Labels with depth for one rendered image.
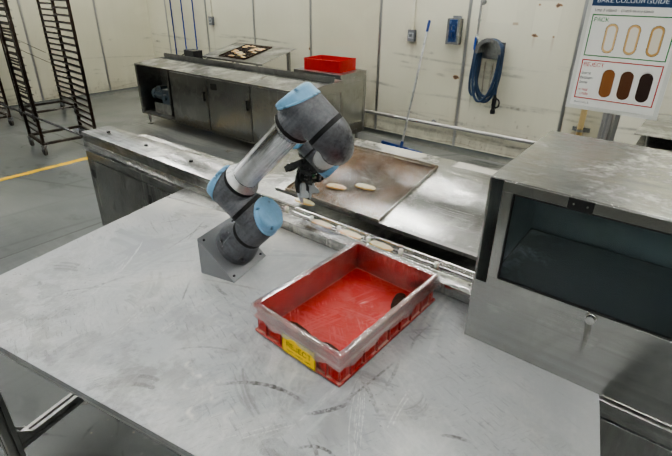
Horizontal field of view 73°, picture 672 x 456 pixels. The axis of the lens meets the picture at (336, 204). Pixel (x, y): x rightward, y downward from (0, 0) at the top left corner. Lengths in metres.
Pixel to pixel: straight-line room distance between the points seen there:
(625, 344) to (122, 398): 1.17
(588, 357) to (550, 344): 0.09
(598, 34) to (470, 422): 1.53
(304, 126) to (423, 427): 0.78
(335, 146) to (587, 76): 1.23
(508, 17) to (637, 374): 4.33
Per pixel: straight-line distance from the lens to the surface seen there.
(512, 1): 5.23
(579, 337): 1.28
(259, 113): 5.01
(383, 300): 1.47
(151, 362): 1.35
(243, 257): 1.61
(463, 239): 1.72
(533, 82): 5.20
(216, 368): 1.29
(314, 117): 1.21
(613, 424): 1.41
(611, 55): 2.12
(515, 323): 1.32
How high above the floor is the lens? 1.70
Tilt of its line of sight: 25 degrees down
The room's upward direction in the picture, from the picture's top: 1 degrees clockwise
